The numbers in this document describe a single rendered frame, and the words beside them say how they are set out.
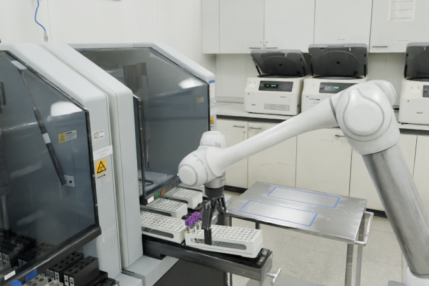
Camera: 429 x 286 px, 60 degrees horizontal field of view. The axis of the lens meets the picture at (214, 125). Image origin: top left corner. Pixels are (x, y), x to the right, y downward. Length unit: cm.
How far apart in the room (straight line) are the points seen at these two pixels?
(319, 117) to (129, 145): 71
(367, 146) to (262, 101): 274
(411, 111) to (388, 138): 249
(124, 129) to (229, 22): 288
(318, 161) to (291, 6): 156
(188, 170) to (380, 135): 57
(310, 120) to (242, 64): 325
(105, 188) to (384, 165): 91
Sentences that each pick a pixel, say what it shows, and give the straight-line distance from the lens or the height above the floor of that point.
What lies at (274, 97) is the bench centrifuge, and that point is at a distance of 369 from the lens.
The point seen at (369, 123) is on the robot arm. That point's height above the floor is 140.
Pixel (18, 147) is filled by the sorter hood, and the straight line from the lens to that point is 111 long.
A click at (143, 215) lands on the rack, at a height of 86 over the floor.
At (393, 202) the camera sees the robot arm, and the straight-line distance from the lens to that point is 113.
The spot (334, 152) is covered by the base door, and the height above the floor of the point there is 59.
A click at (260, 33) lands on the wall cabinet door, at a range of 401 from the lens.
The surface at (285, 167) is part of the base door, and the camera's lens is 382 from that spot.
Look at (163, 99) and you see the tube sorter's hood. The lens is 159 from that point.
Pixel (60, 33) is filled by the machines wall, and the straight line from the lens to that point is 270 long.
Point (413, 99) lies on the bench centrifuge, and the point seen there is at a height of 112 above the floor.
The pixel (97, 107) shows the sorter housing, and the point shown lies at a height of 140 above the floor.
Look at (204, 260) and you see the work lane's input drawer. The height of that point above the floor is 78.
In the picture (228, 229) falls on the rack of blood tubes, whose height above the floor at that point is 88.
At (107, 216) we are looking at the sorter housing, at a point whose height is 100.
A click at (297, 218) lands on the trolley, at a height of 82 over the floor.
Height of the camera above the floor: 160
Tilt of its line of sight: 12 degrees down
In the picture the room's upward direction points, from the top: 1 degrees counter-clockwise
